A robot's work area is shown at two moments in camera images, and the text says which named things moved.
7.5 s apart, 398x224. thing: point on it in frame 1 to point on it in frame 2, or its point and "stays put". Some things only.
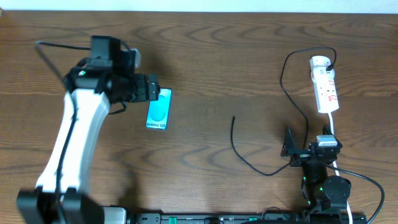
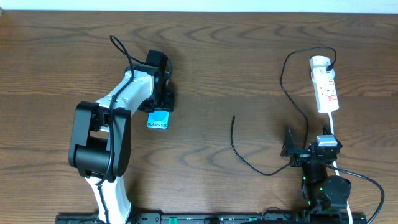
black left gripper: (153, 87) to (166, 101)
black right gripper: (301, 156) stays put
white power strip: (324, 84) stays put
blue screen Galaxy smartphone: (158, 110) stays put
